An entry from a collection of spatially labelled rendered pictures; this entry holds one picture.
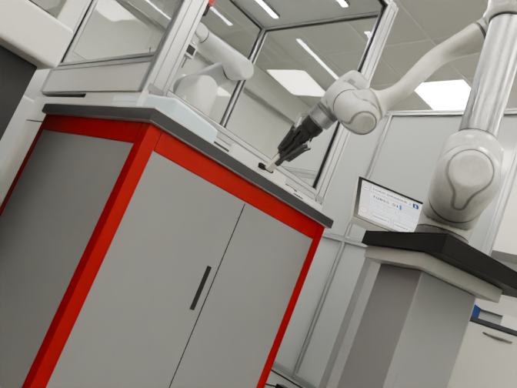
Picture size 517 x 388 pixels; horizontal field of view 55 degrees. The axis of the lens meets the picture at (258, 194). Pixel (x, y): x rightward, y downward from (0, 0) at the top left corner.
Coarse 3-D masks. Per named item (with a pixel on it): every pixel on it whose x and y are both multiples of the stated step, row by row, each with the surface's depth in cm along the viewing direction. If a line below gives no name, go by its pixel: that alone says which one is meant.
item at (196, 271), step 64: (64, 128) 122; (128, 128) 99; (64, 192) 108; (128, 192) 93; (192, 192) 103; (256, 192) 115; (0, 256) 118; (64, 256) 96; (128, 256) 95; (192, 256) 106; (256, 256) 118; (0, 320) 104; (64, 320) 88; (128, 320) 97; (192, 320) 108; (256, 320) 122; (0, 384) 94; (64, 384) 90; (128, 384) 100; (192, 384) 111; (256, 384) 125
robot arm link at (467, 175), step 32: (512, 0) 137; (512, 32) 136; (480, 64) 138; (512, 64) 134; (480, 96) 133; (480, 128) 130; (448, 160) 123; (480, 160) 120; (448, 192) 124; (480, 192) 120
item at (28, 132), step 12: (24, 132) 218; (36, 132) 207; (24, 144) 212; (12, 156) 215; (24, 156) 206; (12, 168) 210; (0, 180) 214; (12, 180) 204; (0, 192) 208; (0, 204) 202
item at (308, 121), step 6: (306, 120) 166; (300, 126) 171; (306, 126) 165; (312, 126) 165; (318, 126) 165; (300, 132) 169; (306, 132) 168; (312, 132) 166; (318, 132) 166; (306, 138) 166; (312, 138) 167; (300, 144) 169
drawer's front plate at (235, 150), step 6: (234, 144) 169; (234, 150) 169; (240, 150) 171; (240, 156) 171; (246, 156) 173; (252, 156) 175; (246, 162) 173; (252, 162) 175; (264, 162) 179; (258, 168) 178; (264, 174) 180; (270, 174) 182; (276, 174) 184; (276, 180) 184; (282, 180) 187
